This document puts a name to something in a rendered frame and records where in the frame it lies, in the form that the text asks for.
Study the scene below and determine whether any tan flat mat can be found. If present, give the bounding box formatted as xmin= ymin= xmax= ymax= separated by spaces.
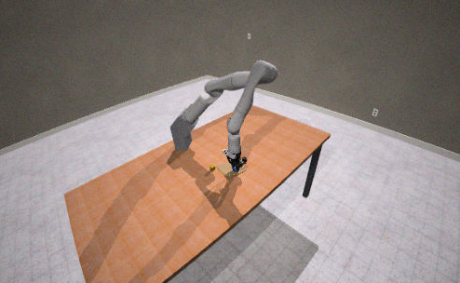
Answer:
xmin=218 ymin=162 xmax=246 ymax=180

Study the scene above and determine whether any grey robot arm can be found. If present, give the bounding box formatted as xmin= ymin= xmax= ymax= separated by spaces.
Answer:
xmin=184 ymin=61 xmax=277 ymax=159

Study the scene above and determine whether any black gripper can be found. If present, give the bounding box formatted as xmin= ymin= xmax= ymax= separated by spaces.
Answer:
xmin=226 ymin=152 xmax=245 ymax=172

